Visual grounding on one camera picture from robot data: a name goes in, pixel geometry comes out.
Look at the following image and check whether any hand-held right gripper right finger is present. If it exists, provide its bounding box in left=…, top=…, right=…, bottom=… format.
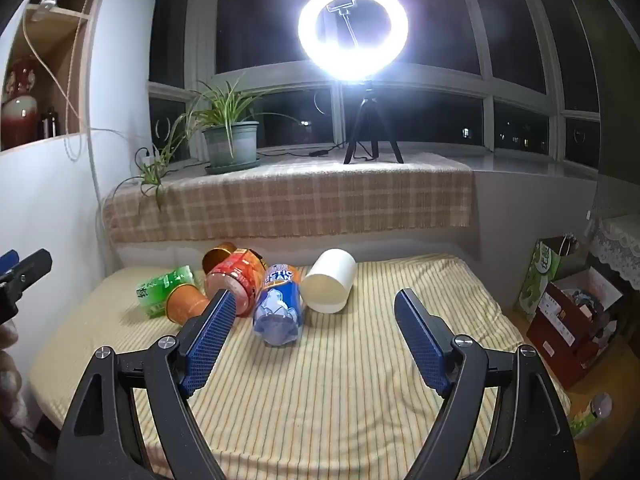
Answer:
left=394, top=288, right=581, bottom=480

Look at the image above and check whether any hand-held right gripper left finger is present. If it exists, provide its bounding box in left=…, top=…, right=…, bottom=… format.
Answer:
left=56, top=287, right=236, bottom=480

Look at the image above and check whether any orange cup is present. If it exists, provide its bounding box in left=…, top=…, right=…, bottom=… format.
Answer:
left=166, top=283, right=211, bottom=325

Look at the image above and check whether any gold metallic cup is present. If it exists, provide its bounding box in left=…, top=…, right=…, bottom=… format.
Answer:
left=201, top=242, right=237, bottom=275

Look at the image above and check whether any white cup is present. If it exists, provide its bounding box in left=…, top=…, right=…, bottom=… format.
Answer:
left=304, top=248, right=357, bottom=314

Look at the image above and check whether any person's left hand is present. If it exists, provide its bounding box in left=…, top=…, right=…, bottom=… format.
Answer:
left=0, top=321, right=26, bottom=431

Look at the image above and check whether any red snack canister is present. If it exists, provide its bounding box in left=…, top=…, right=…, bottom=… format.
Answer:
left=203, top=248, right=267, bottom=318

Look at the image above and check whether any green plastic bottle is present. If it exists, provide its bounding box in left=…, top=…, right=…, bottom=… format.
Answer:
left=135, top=265, right=196, bottom=319

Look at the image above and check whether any green paper bag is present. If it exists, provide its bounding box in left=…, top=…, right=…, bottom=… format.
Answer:
left=516, top=234, right=582, bottom=324

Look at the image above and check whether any red cardboard box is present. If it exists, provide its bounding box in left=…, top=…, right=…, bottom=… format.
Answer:
left=525, top=265, right=629, bottom=391

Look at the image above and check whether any dark bottle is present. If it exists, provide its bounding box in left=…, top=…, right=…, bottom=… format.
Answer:
left=39, top=106, right=60, bottom=137

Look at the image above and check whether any red and white vase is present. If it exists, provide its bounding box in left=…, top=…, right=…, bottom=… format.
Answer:
left=0, top=56, right=42, bottom=149

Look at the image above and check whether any beige plaid cloth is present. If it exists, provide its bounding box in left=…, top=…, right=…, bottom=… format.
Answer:
left=102, top=151, right=474, bottom=247

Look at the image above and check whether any green pot saucer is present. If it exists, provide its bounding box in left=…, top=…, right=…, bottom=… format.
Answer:
left=204, top=156, right=261, bottom=175

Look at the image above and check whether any wooden shelf cabinet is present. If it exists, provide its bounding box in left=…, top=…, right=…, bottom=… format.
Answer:
left=0, top=0, right=115, bottom=153

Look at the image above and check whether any grey-green flower pot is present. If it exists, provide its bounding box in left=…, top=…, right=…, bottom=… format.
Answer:
left=202, top=120, right=261, bottom=166

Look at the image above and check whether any white lace cloth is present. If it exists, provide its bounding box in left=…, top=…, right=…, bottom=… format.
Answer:
left=589, top=211, right=640, bottom=277

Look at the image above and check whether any black tripod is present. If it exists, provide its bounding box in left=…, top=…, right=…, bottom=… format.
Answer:
left=342, top=81, right=405, bottom=165

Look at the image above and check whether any spider plant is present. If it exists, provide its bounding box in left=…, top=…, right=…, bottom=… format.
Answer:
left=112, top=76, right=302, bottom=211

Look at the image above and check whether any white cable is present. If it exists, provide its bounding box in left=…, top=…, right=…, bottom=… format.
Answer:
left=22, top=0, right=96, bottom=163

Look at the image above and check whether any black power cable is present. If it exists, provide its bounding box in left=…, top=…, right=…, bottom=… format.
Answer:
left=257, top=142, right=352, bottom=159

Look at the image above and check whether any white window frame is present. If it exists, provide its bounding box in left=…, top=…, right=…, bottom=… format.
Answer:
left=147, top=0, right=602, bottom=172

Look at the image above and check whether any ring light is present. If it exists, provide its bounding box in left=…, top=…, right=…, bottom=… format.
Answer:
left=298, top=0, right=410, bottom=84

